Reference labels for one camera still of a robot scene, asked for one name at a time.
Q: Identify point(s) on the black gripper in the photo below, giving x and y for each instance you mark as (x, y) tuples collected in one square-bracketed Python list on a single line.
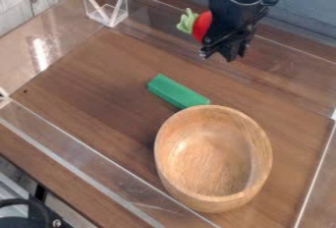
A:
[(233, 28)]

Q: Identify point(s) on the red toy strawberry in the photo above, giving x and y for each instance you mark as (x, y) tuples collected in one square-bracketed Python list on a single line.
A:
[(195, 24)]

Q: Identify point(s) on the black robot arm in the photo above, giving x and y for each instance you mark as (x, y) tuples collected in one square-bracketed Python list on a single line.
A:
[(235, 20)]

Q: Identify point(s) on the green rectangular block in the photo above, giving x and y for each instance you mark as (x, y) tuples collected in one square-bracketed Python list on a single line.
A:
[(175, 93)]

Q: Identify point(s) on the wooden bowl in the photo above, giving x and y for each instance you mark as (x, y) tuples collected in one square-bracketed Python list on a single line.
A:
[(214, 157)]

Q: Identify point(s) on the clear acrylic front wall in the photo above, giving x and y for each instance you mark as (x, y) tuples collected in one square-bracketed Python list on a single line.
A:
[(99, 188)]

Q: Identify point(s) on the clear acrylic right wall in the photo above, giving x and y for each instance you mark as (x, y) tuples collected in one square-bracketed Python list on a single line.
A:
[(318, 211)]

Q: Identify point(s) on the black clamp with cable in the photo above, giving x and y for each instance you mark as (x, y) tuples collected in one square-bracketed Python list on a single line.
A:
[(30, 213)]

